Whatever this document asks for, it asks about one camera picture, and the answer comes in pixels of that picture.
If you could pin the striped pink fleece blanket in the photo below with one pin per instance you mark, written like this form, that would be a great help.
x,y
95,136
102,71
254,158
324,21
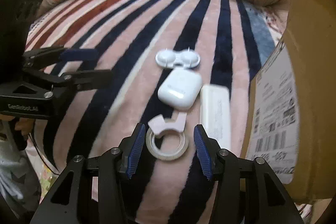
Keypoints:
x,y
233,38

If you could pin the white earbuds case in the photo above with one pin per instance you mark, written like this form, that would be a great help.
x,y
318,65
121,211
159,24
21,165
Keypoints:
x,y
180,89

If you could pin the brown cardboard box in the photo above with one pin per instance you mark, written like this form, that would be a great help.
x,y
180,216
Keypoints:
x,y
291,120

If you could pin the white contact lens case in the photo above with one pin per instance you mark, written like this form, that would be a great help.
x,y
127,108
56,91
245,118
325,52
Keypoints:
x,y
170,59

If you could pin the white rectangular case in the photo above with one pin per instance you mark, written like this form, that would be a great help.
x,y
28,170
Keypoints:
x,y
215,115

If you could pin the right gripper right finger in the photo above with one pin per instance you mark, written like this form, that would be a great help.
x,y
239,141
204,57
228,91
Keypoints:
x,y
248,191

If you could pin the pink tape dispenser with roll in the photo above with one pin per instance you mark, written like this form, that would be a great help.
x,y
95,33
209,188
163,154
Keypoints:
x,y
161,128

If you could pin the person's hand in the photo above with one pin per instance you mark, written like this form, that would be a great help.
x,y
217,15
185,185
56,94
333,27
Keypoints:
x,y
24,125

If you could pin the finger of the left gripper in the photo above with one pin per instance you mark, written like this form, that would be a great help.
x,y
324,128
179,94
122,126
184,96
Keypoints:
x,y
78,53
77,81

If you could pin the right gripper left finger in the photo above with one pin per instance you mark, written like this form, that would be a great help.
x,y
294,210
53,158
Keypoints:
x,y
89,190

